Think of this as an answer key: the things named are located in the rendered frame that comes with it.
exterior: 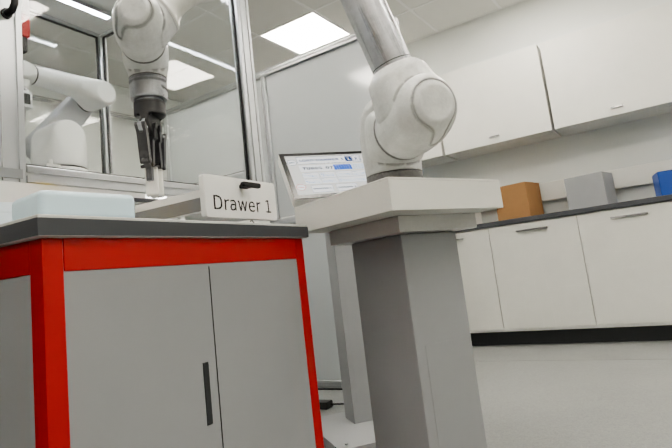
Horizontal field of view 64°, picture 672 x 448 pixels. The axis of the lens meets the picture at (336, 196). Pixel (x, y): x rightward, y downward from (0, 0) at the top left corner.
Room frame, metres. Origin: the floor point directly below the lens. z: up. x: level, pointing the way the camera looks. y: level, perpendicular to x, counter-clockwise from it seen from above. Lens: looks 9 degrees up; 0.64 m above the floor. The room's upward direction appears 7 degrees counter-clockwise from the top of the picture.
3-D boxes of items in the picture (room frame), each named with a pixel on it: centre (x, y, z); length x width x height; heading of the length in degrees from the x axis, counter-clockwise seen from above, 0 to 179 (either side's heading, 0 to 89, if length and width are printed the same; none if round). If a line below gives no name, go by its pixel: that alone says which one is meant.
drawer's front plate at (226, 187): (1.43, 0.26, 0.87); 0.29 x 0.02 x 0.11; 150
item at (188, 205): (1.53, 0.44, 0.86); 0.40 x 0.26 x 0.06; 60
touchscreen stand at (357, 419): (2.31, -0.04, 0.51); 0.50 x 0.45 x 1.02; 19
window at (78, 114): (1.64, 0.54, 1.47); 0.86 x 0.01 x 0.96; 150
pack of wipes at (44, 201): (0.81, 0.40, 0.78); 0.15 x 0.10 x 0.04; 144
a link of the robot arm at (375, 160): (1.42, -0.17, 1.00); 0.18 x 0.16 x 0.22; 14
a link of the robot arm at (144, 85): (1.25, 0.43, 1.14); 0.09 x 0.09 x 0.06
